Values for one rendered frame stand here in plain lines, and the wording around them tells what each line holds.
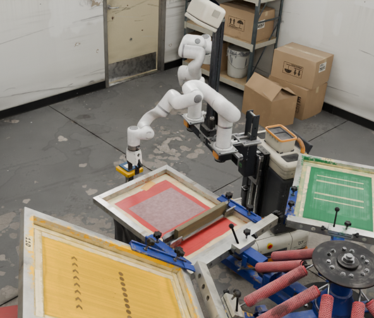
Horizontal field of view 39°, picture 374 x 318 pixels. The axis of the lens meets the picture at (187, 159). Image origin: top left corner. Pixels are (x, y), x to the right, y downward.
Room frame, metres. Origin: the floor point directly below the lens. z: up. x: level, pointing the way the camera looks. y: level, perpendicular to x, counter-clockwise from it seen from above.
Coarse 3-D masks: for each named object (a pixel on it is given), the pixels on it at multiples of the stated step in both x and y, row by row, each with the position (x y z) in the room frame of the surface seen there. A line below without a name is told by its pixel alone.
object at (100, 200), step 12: (168, 168) 2.89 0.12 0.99; (132, 180) 2.72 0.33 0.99; (144, 180) 2.75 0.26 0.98; (180, 180) 2.79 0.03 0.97; (192, 180) 2.76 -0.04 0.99; (108, 192) 2.58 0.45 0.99; (120, 192) 2.62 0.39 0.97; (204, 192) 2.65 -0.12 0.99; (96, 204) 2.50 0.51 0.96; (108, 204) 2.46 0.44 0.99; (120, 216) 2.35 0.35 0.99; (240, 216) 2.44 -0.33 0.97; (132, 228) 2.26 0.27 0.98; (240, 228) 2.31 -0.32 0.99; (144, 240) 2.19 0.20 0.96; (204, 252) 2.10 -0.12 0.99
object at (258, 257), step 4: (248, 248) 2.09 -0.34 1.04; (252, 248) 2.09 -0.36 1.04; (236, 252) 2.09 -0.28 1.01; (244, 252) 2.06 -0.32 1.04; (248, 252) 2.06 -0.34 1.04; (252, 252) 2.06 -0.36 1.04; (256, 252) 2.06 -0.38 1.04; (240, 256) 2.07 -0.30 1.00; (248, 256) 2.04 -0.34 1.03; (252, 256) 2.03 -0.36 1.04; (256, 256) 2.03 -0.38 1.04; (260, 256) 2.03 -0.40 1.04; (264, 256) 2.04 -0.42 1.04; (248, 260) 2.03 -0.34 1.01; (252, 260) 2.02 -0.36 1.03; (256, 260) 2.00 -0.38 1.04; (260, 260) 2.01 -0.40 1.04; (264, 260) 2.01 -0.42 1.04; (252, 264) 2.02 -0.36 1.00
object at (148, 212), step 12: (120, 204) 2.51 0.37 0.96; (132, 204) 2.52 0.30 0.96; (144, 204) 2.53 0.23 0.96; (156, 204) 2.54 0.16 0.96; (144, 216) 2.41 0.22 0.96; (156, 216) 2.42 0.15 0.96; (168, 216) 2.43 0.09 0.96; (156, 228) 2.31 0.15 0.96; (168, 228) 2.32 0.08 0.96; (192, 240) 2.23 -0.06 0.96; (204, 240) 2.23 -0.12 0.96; (192, 252) 2.13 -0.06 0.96
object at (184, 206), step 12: (144, 192) 2.65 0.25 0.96; (156, 192) 2.66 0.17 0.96; (168, 192) 2.67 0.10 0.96; (180, 192) 2.67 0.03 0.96; (168, 204) 2.54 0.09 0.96; (180, 204) 2.55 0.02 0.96; (192, 204) 2.56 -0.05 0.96; (204, 204) 2.56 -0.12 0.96; (180, 216) 2.43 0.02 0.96; (192, 216) 2.44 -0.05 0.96; (204, 228) 2.34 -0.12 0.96; (216, 228) 2.34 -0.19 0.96; (228, 228) 2.35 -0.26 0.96
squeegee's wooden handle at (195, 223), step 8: (216, 208) 2.39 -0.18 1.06; (224, 208) 2.43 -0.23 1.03; (200, 216) 2.31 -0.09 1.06; (208, 216) 2.34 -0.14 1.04; (216, 216) 2.39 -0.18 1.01; (184, 224) 2.23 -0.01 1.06; (192, 224) 2.25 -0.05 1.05; (200, 224) 2.29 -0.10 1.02; (176, 232) 2.18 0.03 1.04; (184, 232) 2.21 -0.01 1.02
